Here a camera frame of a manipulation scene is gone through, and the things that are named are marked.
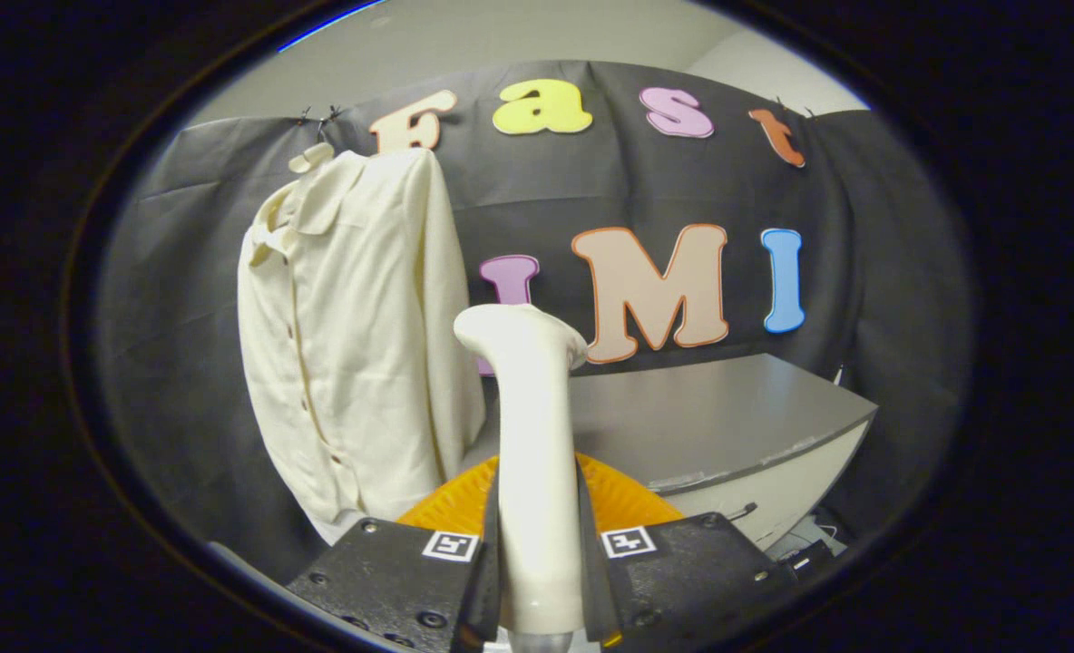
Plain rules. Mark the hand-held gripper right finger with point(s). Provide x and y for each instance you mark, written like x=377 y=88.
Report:
x=682 y=580

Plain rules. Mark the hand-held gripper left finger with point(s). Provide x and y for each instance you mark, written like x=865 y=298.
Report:
x=392 y=580

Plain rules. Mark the white garment steamer head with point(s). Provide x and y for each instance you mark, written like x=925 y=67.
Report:
x=537 y=453

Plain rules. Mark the cream button-up shirt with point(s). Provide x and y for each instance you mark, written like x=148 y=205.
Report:
x=365 y=336

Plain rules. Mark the cream clothes hanger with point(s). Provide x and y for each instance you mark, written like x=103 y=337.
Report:
x=310 y=159

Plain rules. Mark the grey and beige cabinet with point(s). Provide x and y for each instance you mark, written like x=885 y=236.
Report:
x=727 y=417

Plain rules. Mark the black backdrop cloth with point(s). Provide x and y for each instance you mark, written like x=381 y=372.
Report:
x=591 y=181

